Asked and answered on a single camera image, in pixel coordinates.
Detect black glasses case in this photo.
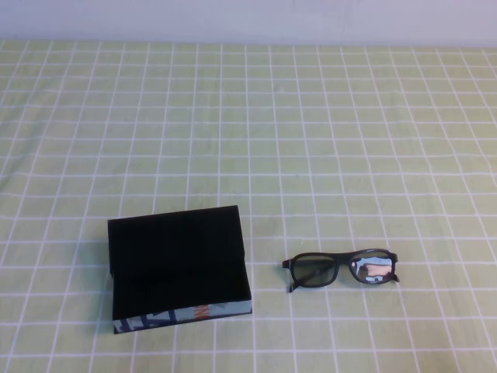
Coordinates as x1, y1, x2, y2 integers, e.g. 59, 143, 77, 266
106, 204, 254, 335

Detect black-framed glasses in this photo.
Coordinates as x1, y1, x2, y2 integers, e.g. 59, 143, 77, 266
281, 247, 401, 295

